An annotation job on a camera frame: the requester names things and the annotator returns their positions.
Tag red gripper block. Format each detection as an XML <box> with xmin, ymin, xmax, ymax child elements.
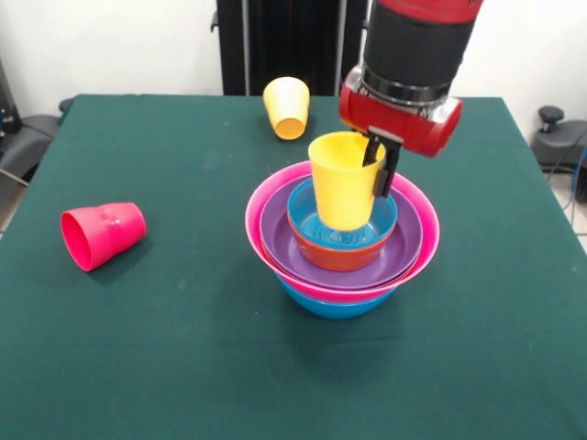
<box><xmin>338</xmin><ymin>82</ymin><xmax>464</xmax><ymax>199</ymax></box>

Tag yellow plastic cup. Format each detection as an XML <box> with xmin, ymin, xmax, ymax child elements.
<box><xmin>262</xmin><ymin>76</ymin><xmax>311</xmax><ymax>125</ymax></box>
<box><xmin>307</xmin><ymin>131</ymin><xmax>387</xmax><ymax>231</ymax></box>
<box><xmin>272</xmin><ymin>116</ymin><xmax>308</xmax><ymax>141</ymax></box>

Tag purple plastic bowl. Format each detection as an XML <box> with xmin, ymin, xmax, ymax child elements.
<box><xmin>261</xmin><ymin>242</ymin><xmax>423</xmax><ymax>294</ymax></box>
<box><xmin>259</xmin><ymin>176</ymin><xmax>424</xmax><ymax>290</ymax></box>

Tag pink plastic bowl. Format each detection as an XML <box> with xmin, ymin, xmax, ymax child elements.
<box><xmin>244</xmin><ymin>159</ymin><xmax>441</xmax><ymax>305</ymax></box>

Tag small blue plastic bowl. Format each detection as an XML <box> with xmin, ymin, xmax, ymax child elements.
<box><xmin>286</xmin><ymin>177</ymin><xmax>399</xmax><ymax>251</ymax></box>

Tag small orange plastic bowl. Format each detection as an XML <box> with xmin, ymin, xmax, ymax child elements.
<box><xmin>288</xmin><ymin>219</ymin><xmax>398</xmax><ymax>272</ymax></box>

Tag large blue plastic bowl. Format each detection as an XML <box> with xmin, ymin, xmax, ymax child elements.
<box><xmin>273</xmin><ymin>274</ymin><xmax>398</xmax><ymax>321</ymax></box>

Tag black equipment base with knob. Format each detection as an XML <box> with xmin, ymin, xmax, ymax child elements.
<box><xmin>530</xmin><ymin>105</ymin><xmax>587</xmax><ymax>173</ymax></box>

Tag dark green tablecloth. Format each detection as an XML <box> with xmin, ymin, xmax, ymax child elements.
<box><xmin>0</xmin><ymin>93</ymin><xmax>587</xmax><ymax>440</ymax></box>

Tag red plastic cup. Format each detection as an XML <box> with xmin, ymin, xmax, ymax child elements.
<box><xmin>60</xmin><ymin>202</ymin><xmax>148</xmax><ymax>273</ymax></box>

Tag black padded equipment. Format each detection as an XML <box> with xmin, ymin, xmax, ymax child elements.
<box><xmin>0</xmin><ymin>114</ymin><xmax>63</xmax><ymax>184</ymax></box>

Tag dark device box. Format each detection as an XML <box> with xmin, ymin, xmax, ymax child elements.
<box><xmin>0</xmin><ymin>59</ymin><xmax>19</xmax><ymax>135</ymax></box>

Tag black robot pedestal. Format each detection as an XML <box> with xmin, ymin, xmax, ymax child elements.
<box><xmin>210</xmin><ymin>0</ymin><xmax>375</xmax><ymax>97</ymax></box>

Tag blue cable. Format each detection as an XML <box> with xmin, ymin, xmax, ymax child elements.
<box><xmin>566</xmin><ymin>146</ymin><xmax>587</xmax><ymax>226</ymax></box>

